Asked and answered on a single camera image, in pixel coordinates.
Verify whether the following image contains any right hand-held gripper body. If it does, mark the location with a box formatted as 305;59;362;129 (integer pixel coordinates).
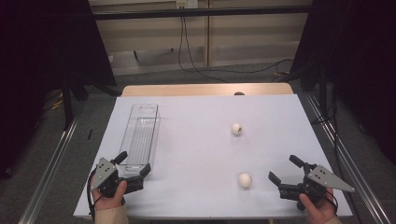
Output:
278;162;356;211

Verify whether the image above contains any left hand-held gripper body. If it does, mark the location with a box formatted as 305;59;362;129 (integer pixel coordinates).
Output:
90;157;146;199

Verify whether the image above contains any clear plastic container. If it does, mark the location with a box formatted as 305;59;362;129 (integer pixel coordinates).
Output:
117;103;162;175

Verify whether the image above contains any plain white egg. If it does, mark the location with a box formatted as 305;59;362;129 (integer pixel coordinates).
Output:
238;173;253;189

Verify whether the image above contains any person's left hand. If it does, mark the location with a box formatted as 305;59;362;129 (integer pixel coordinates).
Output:
90;175;129;212

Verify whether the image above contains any person's right hand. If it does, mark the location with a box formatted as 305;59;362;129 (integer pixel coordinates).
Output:
298;186;339;224

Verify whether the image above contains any white table mat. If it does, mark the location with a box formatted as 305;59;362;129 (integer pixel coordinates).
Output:
73;93;354;220

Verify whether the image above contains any black metal stand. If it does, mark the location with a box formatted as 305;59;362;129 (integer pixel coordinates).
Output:
317;66;331;124
60;74;76;132

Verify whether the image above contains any light wooden table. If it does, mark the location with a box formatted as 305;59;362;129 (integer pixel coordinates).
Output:
120;82;294;97

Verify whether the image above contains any black curtain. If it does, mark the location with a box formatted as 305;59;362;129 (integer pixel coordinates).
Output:
289;0;396;166
0;0;118;180

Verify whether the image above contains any black metal bar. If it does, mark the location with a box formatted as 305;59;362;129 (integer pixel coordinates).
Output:
92;5;312;21

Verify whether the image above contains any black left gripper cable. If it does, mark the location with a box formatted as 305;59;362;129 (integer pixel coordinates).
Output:
86;167;104;218

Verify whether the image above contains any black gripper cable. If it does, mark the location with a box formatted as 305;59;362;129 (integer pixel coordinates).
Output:
86;167;104;218
325;189;339;216

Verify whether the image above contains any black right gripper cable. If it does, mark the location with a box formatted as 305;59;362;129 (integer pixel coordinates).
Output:
325;189;339;216

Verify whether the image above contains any silver metal rail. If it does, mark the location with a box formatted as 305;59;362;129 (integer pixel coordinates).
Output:
303;92;391;224
18;102;85;224

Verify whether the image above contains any black power cable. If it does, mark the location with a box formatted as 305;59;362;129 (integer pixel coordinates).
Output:
177;8;232;84
183;8;294;75

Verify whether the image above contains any white wall socket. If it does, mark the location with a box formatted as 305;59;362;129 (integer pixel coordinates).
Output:
176;0;199;9

